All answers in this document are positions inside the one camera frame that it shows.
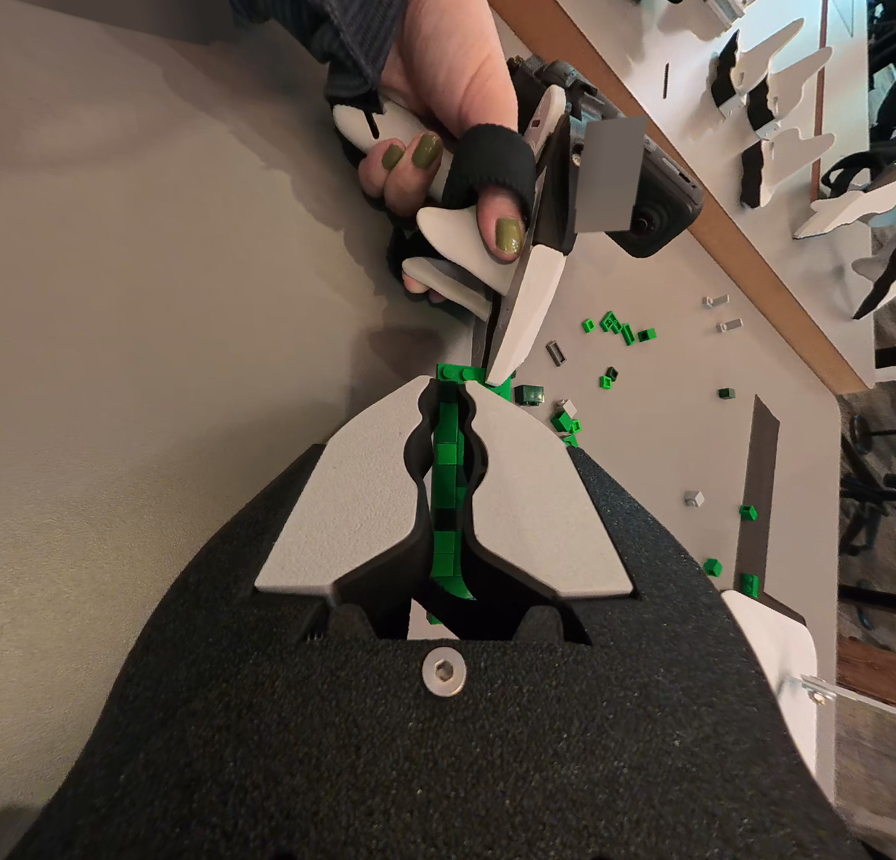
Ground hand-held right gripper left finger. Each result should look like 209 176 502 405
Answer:
253 374 438 605

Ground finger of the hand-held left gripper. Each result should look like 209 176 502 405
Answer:
483 244 569 388
472 293 506 372

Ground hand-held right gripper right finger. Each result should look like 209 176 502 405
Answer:
455 380 637 605

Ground green toy brick assembly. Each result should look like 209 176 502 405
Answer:
427 361 515 626

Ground person's left forearm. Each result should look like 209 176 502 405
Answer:
223 0 429 115

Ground person's left hand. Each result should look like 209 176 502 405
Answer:
357 0 533 295

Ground scattered small green bricks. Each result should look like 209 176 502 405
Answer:
514 310 760 598

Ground white wedge plate black edge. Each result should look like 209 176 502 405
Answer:
850 251 896 322
745 48 835 140
793 181 896 242
739 132 837 210
710 18 806 119

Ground dark grey strip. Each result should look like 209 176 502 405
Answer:
731 394 781 584

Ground white rounded plastic part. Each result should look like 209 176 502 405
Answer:
721 589 820 780

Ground black office chair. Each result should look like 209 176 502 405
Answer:
839 412 896 630

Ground black strap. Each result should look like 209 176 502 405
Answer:
819 151 891 199

